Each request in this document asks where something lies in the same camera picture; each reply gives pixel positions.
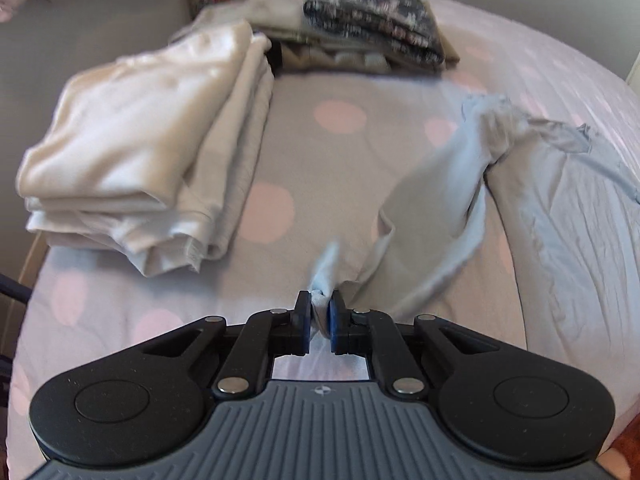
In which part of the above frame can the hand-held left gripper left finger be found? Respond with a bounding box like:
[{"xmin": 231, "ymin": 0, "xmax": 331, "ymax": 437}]
[{"xmin": 135, "ymin": 290, "xmax": 313, "ymax": 401}]

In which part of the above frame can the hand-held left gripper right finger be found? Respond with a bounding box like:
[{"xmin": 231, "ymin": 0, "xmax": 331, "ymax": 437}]
[{"xmin": 327, "ymin": 290, "xmax": 501, "ymax": 401}]

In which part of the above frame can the light blue garment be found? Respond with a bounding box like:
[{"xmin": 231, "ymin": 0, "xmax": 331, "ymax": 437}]
[{"xmin": 306, "ymin": 92, "xmax": 640, "ymax": 376}]

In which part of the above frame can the pink polka dot bed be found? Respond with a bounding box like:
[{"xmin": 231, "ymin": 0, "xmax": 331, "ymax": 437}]
[{"xmin": 7, "ymin": 0, "xmax": 640, "ymax": 480}]

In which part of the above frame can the white cotton folded garment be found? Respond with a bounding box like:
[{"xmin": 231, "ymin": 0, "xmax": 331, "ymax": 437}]
[{"xmin": 25, "ymin": 35, "xmax": 275, "ymax": 278}]

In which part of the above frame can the black cloth item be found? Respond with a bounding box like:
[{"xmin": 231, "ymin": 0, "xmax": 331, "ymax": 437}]
[{"xmin": 267, "ymin": 40, "xmax": 287, "ymax": 73}]

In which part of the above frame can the cream fleece folded garment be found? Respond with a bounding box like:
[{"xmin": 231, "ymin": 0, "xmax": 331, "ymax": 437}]
[{"xmin": 16, "ymin": 20, "xmax": 253, "ymax": 211}]

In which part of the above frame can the beige folded garment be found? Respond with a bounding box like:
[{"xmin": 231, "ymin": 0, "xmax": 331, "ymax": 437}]
[{"xmin": 170, "ymin": 0, "xmax": 461, "ymax": 78}]

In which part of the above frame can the dark floral folded garment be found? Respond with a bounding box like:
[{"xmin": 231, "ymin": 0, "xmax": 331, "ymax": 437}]
[{"xmin": 302, "ymin": 0, "xmax": 446, "ymax": 73}]

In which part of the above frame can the wooden bed frame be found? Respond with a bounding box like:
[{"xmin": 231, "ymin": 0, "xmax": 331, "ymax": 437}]
[{"xmin": 17, "ymin": 232, "xmax": 51, "ymax": 301}]

